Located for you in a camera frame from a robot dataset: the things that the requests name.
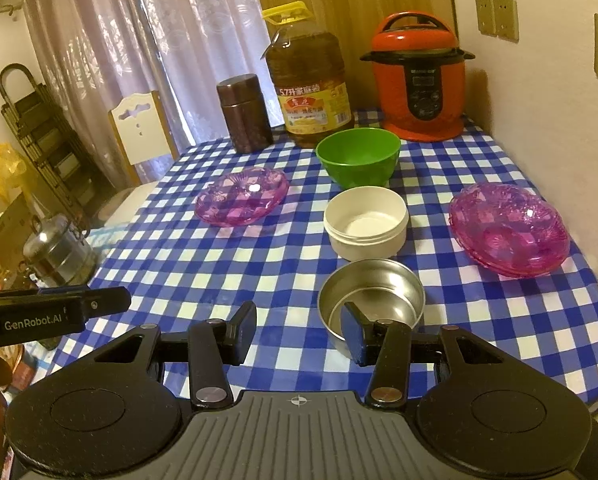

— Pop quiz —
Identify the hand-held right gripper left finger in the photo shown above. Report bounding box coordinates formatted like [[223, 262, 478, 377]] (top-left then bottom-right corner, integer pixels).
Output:
[[94, 301, 258, 409]]

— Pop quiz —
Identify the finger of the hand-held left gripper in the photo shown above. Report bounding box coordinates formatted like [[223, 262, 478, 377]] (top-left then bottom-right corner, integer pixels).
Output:
[[38, 286, 132, 325]]

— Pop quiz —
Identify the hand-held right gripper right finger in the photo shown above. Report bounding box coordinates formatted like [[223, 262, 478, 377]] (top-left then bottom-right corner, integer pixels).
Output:
[[340, 302, 510, 409]]

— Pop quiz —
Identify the stainless steel bowl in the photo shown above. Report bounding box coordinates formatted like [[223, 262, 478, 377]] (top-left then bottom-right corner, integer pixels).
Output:
[[317, 258, 426, 361]]

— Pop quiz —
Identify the white plastic bowl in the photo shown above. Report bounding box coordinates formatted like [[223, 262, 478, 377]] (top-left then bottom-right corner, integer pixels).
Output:
[[323, 187, 409, 262]]

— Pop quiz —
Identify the pink glass plate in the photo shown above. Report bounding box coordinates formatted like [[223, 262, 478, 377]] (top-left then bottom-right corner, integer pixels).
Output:
[[454, 230, 571, 279], [195, 167, 290, 227], [449, 182, 566, 267]]

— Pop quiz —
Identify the green plastic bowl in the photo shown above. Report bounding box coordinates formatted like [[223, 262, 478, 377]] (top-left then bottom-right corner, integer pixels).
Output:
[[315, 128, 402, 189]]

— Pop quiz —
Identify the steel steamer pot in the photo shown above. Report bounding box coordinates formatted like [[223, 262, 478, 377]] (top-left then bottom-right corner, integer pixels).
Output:
[[22, 213, 98, 287]]

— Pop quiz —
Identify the blue white checkered tablecloth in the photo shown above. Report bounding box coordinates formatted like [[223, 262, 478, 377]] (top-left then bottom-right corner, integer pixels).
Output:
[[32, 109, 598, 413]]

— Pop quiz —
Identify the cardboard box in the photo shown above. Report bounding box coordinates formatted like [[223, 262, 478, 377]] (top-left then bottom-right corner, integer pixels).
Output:
[[0, 194, 37, 266]]

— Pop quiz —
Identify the yellow plastic bag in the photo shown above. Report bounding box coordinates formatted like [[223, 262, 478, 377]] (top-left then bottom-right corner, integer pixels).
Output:
[[0, 143, 28, 206]]

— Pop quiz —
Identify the white wooden chair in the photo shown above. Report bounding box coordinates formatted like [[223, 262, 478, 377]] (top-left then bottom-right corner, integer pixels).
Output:
[[108, 90, 181, 187]]

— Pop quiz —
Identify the black metal rack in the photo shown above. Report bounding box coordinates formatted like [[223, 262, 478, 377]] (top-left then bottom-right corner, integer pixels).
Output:
[[0, 63, 102, 223]]

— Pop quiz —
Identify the brown cylindrical canister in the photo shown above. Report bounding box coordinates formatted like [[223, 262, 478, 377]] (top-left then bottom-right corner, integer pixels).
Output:
[[216, 73, 275, 155]]

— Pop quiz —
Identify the purple lace curtain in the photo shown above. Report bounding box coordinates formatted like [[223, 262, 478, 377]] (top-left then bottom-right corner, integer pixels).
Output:
[[22, 0, 272, 188]]

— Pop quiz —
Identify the large cooking oil bottle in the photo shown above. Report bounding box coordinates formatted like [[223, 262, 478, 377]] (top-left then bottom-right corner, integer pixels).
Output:
[[261, 2, 355, 149]]

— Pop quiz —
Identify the red electric pressure cooker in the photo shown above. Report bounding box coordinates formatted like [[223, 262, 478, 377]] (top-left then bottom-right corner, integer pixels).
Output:
[[360, 11, 476, 142]]

